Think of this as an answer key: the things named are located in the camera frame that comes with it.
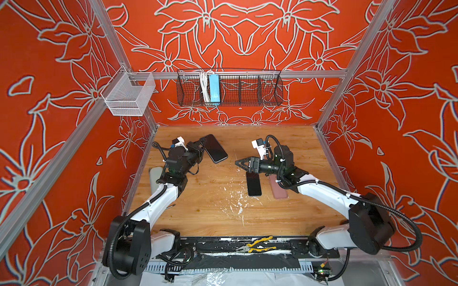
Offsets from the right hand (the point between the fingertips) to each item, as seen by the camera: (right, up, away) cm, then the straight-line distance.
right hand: (239, 161), depth 73 cm
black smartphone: (-11, +5, +3) cm, 12 cm away
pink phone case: (+21, -17, +15) cm, 31 cm away
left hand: (-14, +10, +4) cm, 17 cm away
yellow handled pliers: (+4, -36, -1) cm, 37 cm away
